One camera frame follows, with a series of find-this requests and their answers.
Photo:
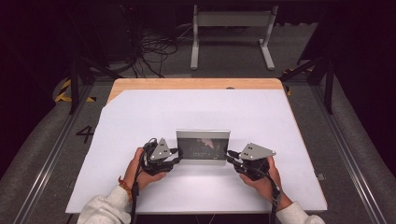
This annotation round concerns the aluminium floor rail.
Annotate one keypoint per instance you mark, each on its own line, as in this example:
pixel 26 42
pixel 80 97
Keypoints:
pixel 351 168
pixel 46 168

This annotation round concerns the person's right hand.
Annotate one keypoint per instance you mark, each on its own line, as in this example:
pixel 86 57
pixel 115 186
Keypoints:
pixel 267 189

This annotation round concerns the dark table grommet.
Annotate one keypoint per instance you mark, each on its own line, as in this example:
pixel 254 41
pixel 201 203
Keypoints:
pixel 230 88

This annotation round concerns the white table cover sheet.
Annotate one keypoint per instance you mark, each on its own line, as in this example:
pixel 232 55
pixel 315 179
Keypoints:
pixel 174 109

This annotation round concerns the white metal table frame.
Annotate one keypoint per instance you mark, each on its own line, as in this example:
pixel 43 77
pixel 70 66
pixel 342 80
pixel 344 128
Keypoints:
pixel 232 18

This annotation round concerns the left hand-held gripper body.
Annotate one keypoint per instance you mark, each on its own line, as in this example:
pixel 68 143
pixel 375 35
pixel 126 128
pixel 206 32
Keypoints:
pixel 161 151

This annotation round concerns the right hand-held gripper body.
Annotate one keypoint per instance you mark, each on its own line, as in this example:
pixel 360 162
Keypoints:
pixel 255 152

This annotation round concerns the person's left hand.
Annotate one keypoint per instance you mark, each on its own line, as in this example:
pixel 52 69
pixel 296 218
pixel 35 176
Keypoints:
pixel 137 177

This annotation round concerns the white tablet with black cover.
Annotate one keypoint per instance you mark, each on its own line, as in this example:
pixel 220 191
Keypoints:
pixel 202 147

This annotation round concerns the black metal stand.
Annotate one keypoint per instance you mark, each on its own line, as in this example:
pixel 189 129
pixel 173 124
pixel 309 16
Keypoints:
pixel 74 87
pixel 329 87

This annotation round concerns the yellow black hazard tape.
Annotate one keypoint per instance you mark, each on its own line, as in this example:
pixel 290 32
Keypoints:
pixel 63 88
pixel 289 91

